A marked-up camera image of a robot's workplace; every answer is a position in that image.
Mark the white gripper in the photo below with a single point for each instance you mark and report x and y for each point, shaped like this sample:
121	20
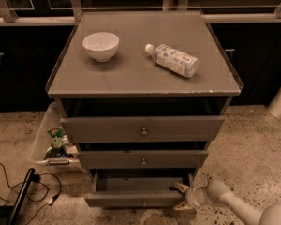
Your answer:
191	196

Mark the grey bottom drawer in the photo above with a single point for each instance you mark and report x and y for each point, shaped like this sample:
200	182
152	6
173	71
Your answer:
138	189

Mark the grey drawer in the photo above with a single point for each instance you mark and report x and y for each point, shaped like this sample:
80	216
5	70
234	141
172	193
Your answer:
138	189
142	159
142	129

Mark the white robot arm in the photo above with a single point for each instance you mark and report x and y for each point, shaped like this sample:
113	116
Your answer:
217	194

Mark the grey top drawer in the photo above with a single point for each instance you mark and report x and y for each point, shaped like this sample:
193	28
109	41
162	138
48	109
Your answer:
142	129

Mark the grey middle drawer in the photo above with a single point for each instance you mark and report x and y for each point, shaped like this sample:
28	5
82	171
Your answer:
142	159

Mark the grey drawer cabinet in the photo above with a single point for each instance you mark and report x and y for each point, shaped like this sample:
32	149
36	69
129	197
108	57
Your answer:
131	84

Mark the green snack packets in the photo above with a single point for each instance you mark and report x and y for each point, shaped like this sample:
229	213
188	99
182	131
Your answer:
60	146

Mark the clear plastic water bottle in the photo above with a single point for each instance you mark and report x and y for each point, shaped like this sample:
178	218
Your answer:
174	60

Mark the black bar on floor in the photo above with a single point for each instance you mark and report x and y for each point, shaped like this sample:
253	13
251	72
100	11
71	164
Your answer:
19	201

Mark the white ceramic bowl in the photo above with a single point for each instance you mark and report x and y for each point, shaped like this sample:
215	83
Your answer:
101	46

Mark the metal window rail frame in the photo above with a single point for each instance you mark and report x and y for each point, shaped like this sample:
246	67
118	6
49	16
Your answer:
72	12

